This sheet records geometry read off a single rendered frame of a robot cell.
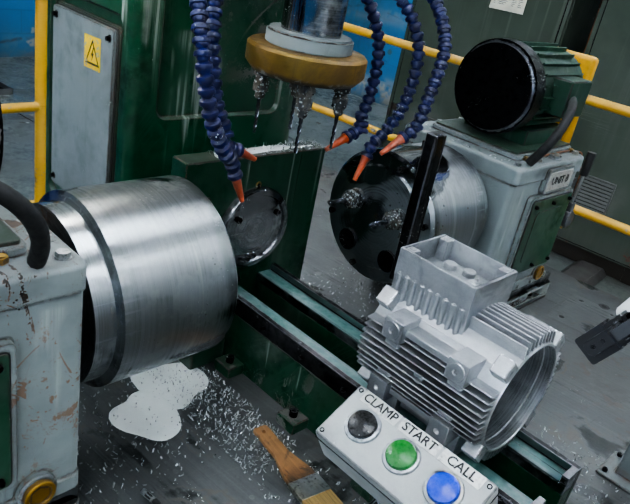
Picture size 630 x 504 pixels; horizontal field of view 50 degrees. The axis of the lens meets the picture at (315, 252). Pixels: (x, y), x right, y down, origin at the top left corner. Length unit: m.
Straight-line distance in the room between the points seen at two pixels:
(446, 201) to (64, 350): 0.71
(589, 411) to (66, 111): 1.08
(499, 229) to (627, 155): 2.74
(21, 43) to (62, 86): 5.39
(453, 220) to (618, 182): 2.92
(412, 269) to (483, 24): 3.54
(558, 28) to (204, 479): 3.56
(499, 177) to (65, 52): 0.81
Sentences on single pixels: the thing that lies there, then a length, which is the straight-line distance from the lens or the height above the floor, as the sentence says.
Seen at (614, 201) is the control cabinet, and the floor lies 0.43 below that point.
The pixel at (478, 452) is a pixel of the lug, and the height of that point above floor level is 0.96.
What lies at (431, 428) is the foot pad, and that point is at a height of 0.97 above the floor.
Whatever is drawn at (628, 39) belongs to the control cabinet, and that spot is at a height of 1.26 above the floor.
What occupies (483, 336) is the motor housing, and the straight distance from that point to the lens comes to 0.86.
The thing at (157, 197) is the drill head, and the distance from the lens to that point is 0.86.
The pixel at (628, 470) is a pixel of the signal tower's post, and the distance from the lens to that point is 1.23.
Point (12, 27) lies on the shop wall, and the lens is 6.61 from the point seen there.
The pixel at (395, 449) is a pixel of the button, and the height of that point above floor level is 1.07.
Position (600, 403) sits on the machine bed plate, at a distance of 1.40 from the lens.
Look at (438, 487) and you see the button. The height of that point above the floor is 1.07.
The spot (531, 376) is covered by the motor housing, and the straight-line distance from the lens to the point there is 0.98.
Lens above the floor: 1.50
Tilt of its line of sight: 25 degrees down
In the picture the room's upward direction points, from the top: 12 degrees clockwise
